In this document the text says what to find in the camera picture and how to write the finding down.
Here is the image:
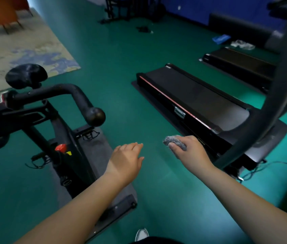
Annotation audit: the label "small black floor object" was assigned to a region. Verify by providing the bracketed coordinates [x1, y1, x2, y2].
[136, 26, 154, 34]

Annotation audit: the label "person's white left shoe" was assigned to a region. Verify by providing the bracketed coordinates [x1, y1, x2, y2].
[135, 228, 150, 242]

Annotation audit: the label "person's right forearm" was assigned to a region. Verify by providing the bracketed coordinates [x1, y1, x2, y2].
[197, 166, 287, 244]

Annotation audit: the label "person's left hand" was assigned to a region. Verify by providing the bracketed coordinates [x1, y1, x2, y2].
[104, 142, 145, 188]

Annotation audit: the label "blue flat pad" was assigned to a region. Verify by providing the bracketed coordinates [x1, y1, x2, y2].
[212, 34, 232, 45]

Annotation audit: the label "black exercise bike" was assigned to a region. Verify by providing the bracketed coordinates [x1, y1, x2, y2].
[0, 63, 138, 242]

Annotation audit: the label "black power cable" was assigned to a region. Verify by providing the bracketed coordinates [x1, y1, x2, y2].
[237, 160, 287, 183]

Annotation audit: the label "light grey floor rug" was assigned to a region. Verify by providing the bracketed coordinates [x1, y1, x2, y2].
[0, 7, 81, 96]

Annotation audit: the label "grey cleaning cloth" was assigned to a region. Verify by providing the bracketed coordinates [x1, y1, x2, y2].
[162, 135, 187, 151]

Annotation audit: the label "person's left forearm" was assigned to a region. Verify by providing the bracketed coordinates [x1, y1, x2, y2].
[14, 174, 130, 244]

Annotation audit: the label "black weight rack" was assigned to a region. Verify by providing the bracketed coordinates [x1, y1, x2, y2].
[100, 0, 166, 24]

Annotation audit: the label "person's right hand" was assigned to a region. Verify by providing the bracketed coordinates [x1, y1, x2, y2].
[168, 135, 215, 180]

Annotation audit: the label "white crumpled item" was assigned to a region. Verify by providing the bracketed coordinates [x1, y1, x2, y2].
[230, 40, 256, 50]

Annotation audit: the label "black treadmill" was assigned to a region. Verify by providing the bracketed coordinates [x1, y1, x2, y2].
[136, 0, 287, 173]
[199, 12, 287, 94]

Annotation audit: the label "person's dark trousers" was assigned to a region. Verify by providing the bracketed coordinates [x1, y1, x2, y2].
[131, 236, 185, 244]

